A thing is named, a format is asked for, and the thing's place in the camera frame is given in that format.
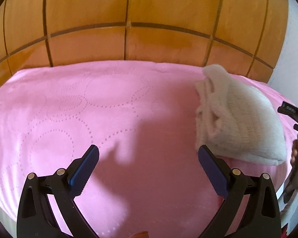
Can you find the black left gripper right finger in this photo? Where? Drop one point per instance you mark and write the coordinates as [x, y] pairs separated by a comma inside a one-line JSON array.
[[261, 217]]

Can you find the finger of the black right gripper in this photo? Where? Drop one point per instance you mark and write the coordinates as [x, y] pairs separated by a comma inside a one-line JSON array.
[[288, 109]]

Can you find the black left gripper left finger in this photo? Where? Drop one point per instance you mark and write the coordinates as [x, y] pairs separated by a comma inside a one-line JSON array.
[[35, 218]]

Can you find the white knitted sweater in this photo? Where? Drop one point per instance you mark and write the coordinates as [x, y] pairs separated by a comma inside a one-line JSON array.
[[236, 120]]

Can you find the person's right hand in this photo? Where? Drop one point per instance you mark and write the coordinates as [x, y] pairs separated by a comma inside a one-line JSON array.
[[294, 153]]

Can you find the pink patterned bedspread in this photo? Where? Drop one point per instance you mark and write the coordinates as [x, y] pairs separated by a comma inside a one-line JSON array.
[[141, 116]]

